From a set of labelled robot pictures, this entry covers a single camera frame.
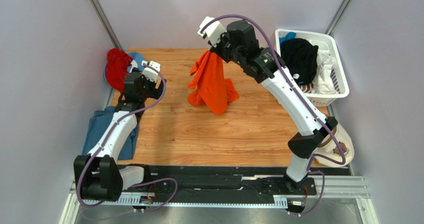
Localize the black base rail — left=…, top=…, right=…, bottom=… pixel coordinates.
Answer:
left=119, top=165, right=352, bottom=205

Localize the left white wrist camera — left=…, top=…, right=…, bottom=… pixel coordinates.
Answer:
left=141, top=60, right=161, bottom=83

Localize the red t shirt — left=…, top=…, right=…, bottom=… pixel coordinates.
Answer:
left=105, top=48, right=133, bottom=93

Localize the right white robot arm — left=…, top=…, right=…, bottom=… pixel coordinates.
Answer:
left=198, top=20, right=337, bottom=193

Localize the black t shirt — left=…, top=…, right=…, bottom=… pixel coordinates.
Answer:
left=280, top=38, right=319, bottom=85

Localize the teal blue garment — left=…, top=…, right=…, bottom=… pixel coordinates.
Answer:
left=279, top=32, right=297, bottom=44

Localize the folded blue t shirt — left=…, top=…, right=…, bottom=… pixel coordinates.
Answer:
left=81, top=106, right=139, bottom=160

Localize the white laundry basket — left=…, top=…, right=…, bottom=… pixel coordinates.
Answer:
left=275, top=29, right=349, bottom=107

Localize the beige bear cap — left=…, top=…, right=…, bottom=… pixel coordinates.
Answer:
left=313, top=122, right=355, bottom=168

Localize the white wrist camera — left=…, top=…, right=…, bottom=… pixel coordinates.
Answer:
left=141, top=60, right=161, bottom=83
left=197, top=16, right=226, bottom=47

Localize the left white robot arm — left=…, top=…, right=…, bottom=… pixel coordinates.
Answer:
left=73, top=68, right=166, bottom=206

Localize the light blue cap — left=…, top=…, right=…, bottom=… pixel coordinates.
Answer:
left=103, top=52, right=144, bottom=82

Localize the white t shirt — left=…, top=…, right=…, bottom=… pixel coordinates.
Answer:
left=307, top=49, right=338, bottom=95

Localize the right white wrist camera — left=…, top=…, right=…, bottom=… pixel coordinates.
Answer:
left=197, top=16, right=226, bottom=47

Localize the orange t shirt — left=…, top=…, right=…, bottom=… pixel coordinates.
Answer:
left=187, top=50, right=239, bottom=115

